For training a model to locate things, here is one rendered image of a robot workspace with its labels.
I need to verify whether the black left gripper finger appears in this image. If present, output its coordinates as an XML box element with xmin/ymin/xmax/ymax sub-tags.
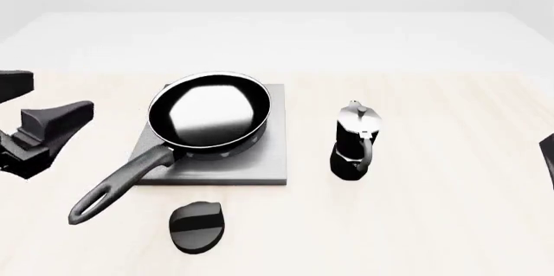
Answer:
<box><xmin>20</xmin><ymin>99</ymin><xmax>95</xmax><ymax>157</ymax></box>
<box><xmin>0</xmin><ymin>69</ymin><xmax>35</xmax><ymax>105</ymax></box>

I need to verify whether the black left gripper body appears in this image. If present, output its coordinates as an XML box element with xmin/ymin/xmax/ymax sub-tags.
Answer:
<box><xmin>0</xmin><ymin>128</ymin><xmax>57</xmax><ymax>180</ymax></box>

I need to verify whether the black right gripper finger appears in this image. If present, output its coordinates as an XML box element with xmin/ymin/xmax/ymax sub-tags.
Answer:
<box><xmin>538</xmin><ymin>135</ymin><xmax>554</xmax><ymax>192</ymax></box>

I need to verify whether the black frying pan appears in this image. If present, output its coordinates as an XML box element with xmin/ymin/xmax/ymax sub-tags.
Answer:
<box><xmin>68</xmin><ymin>70</ymin><xmax>274</xmax><ymax>226</ymax></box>

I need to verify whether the round black stove knob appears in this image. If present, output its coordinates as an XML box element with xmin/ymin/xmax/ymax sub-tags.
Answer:
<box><xmin>168</xmin><ymin>201</ymin><xmax>227</xmax><ymax>245</ymax></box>

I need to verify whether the flat grey stove plate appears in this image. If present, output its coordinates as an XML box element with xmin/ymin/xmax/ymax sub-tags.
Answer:
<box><xmin>126</xmin><ymin>82</ymin><xmax>288</xmax><ymax>188</ymax></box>

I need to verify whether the black and silver moka pot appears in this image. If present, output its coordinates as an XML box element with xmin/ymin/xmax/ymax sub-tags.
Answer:
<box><xmin>330</xmin><ymin>99</ymin><xmax>385</xmax><ymax>181</ymax></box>

